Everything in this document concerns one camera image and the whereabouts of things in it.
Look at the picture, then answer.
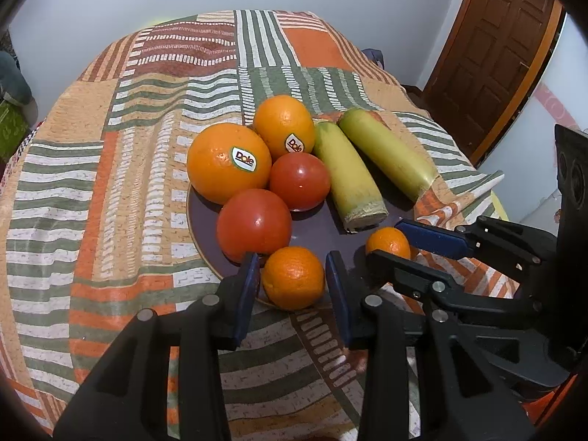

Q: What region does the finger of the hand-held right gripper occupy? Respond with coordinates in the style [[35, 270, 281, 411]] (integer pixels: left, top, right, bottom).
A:
[[366, 249, 543, 329], [395, 216, 556, 281]]

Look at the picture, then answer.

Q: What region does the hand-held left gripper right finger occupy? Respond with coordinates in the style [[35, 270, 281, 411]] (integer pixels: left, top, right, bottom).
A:
[[325, 250, 536, 441]]

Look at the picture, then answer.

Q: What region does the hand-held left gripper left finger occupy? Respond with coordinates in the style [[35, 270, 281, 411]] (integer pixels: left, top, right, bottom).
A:
[[53, 252, 262, 441]]

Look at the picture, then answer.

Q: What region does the small mandarin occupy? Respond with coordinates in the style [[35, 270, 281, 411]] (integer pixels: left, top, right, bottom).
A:
[[365, 227, 412, 262], [261, 246, 325, 311]]

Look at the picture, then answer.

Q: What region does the red tomato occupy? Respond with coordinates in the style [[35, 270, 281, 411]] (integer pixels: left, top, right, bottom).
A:
[[269, 152, 332, 212], [216, 188, 293, 266]]

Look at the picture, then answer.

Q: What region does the dark purple plate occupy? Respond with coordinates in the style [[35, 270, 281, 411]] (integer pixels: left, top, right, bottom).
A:
[[186, 119, 414, 309]]

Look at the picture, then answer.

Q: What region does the yellow-green sugarcane piece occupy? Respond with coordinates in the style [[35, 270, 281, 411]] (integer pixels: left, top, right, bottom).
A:
[[337, 107, 439, 204], [312, 119, 389, 233]]

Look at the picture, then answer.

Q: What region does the large orange with sticker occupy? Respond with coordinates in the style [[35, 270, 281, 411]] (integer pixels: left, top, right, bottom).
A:
[[253, 94, 317, 161], [186, 122, 273, 205]]

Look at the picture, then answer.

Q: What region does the white heart-print wardrobe door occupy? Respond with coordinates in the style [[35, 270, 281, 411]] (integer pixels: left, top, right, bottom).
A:
[[478, 9, 588, 226]]

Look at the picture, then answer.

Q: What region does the striped patchwork blanket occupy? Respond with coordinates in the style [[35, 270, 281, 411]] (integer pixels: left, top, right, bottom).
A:
[[0, 9, 520, 437]]

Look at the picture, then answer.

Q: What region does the brown wooden door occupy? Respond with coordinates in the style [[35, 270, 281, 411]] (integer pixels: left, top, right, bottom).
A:
[[423, 0, 564, 161]]

